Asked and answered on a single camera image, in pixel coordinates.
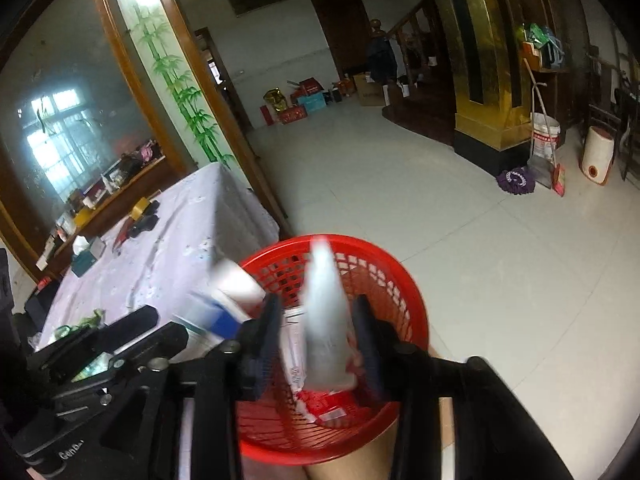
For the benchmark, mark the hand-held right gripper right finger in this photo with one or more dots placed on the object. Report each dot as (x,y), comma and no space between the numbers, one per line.
(367,345)

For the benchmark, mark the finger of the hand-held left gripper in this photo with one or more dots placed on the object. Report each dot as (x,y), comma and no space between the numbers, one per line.
(120,327)
(145,355)

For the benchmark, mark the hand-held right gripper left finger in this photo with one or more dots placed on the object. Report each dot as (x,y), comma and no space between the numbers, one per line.
(267,340)

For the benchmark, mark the white blue medicine box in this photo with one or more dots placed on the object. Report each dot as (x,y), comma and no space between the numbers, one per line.
(222,322)

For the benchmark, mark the red plastic basket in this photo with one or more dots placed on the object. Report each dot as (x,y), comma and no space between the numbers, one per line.
(390,285)

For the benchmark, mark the red white packet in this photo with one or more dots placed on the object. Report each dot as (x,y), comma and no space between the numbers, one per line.
(325,402)

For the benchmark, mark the green crumpled bag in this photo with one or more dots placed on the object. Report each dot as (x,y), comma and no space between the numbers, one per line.
(92,319)

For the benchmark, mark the teal tissue box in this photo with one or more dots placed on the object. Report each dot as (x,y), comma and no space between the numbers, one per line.
(85,262)

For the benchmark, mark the red flat pouch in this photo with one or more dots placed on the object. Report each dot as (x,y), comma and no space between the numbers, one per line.
(121,235)

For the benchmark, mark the black remote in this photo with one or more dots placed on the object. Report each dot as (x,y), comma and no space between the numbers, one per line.
(142,225)

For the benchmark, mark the wooden counter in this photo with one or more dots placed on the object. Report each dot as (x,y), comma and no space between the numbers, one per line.
(115,205)

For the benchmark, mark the purple mop head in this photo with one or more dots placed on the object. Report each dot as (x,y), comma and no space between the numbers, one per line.
(515,181)

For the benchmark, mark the red gift box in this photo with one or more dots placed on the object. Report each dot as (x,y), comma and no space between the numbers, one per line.
(292,115)

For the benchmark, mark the gold foil bag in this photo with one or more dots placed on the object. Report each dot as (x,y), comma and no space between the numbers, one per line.
(275,100)

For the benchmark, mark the broom with dustpan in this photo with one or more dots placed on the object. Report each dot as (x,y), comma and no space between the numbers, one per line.
(542,172)

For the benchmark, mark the wood-framed glass panel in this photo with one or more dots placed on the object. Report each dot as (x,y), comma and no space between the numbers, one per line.
(75,85)

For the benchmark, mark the cardboard box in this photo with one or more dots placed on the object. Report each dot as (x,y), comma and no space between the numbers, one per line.
(370,90)

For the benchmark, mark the wooden staircase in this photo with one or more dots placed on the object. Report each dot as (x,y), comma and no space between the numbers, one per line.
(425,95)

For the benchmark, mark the white bucket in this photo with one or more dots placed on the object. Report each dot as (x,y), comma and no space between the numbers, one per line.
(544,140)

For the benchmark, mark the dark jacket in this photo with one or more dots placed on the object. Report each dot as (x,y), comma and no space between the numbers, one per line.
(382,60)

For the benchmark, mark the white cylinder container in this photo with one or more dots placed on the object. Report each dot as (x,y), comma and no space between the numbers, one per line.
(597,155)

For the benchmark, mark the gold pillar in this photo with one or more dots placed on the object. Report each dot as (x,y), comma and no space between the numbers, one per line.
(480,60)

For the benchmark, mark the brown wooden door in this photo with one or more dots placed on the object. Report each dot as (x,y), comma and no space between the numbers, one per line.
(345,35)

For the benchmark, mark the wooden chair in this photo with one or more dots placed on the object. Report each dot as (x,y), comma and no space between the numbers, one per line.
(605,120)

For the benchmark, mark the bamboo wall decor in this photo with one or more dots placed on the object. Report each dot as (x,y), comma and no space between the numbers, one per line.
(170,65)

